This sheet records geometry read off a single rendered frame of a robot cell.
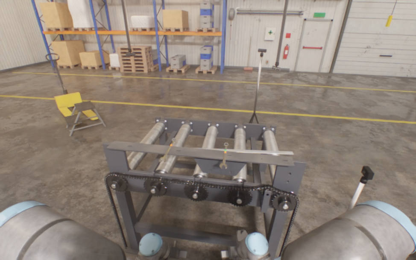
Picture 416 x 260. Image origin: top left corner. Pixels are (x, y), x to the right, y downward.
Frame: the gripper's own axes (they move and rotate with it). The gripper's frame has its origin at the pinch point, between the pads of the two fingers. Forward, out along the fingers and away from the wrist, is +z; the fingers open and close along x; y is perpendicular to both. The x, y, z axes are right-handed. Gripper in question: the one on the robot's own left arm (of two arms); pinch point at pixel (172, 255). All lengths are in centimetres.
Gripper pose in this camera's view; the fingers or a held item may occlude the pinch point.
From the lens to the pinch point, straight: 131.3
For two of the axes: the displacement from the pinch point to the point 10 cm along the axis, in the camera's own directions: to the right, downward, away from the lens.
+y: 1.0, -7.8, 6.2
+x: -9.8, 0.2, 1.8
